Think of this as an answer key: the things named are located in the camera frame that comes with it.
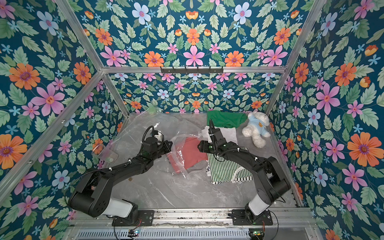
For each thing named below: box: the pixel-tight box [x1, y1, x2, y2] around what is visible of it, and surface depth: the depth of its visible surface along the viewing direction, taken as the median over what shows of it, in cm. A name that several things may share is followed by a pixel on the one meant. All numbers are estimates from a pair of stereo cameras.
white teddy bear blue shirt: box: [241, 109, 271, 148], surface depth 105 cm
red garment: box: [167, 137, 208, 173], surface depth 90 cm
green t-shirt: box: [207, 110, 248, 128], surface depth 117 cm
